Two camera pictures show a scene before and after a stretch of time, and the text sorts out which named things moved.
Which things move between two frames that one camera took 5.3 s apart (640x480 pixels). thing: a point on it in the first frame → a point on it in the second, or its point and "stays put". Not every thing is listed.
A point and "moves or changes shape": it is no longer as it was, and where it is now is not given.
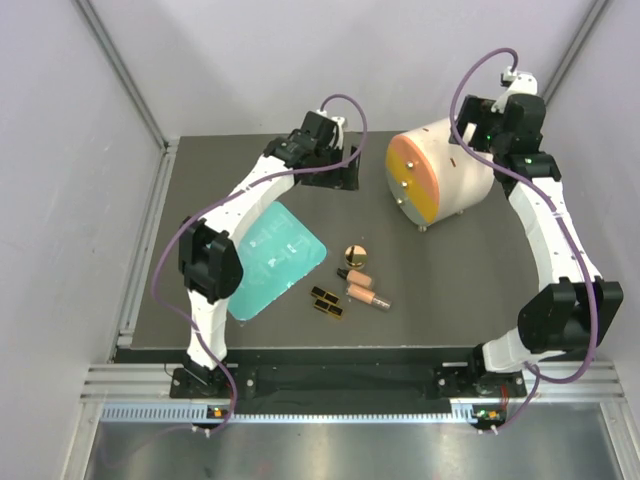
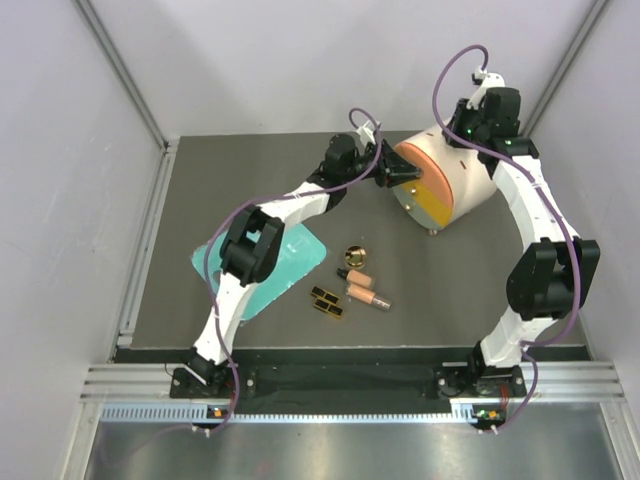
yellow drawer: [401, 168] moves or changes shape
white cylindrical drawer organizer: [430, 179] stays put
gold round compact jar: [355, 256] stays put
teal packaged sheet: [277, 252] stays put
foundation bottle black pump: [342, 273] stays put
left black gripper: [334, 179] → [401, 170]
